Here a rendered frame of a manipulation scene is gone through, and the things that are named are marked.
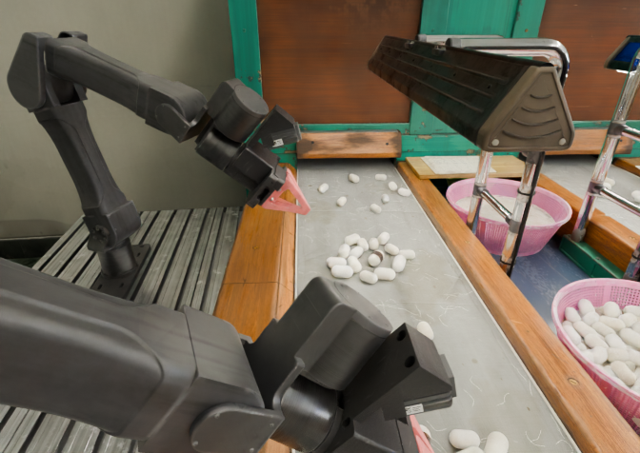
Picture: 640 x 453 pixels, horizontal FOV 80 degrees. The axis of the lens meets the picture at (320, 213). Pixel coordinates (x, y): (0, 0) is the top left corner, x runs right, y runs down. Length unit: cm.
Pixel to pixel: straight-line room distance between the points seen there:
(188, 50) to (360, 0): 103
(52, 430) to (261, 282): 33
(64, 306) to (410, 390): 22
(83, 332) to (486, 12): 113
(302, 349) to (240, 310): 31
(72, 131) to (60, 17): 135
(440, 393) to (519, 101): 24
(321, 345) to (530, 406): 33
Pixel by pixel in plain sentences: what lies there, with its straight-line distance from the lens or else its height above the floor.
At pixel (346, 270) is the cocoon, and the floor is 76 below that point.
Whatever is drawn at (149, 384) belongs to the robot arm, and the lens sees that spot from 24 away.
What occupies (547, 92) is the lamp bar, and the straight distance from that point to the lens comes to 37.
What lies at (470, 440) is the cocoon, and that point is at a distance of 48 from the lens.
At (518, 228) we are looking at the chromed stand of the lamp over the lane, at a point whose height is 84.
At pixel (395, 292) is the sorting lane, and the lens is 65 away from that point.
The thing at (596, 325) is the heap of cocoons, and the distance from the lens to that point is 71.
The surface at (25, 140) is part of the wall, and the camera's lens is 229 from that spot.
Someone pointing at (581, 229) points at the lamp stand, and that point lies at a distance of 98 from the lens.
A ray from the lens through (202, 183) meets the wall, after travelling 209.
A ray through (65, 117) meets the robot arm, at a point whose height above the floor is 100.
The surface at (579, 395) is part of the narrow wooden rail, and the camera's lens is 56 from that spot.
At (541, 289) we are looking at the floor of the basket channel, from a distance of 87.
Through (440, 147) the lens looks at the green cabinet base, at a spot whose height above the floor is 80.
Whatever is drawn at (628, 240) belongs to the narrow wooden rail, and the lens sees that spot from 94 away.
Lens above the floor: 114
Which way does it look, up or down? 27 degrees down
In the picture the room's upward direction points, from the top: straight up
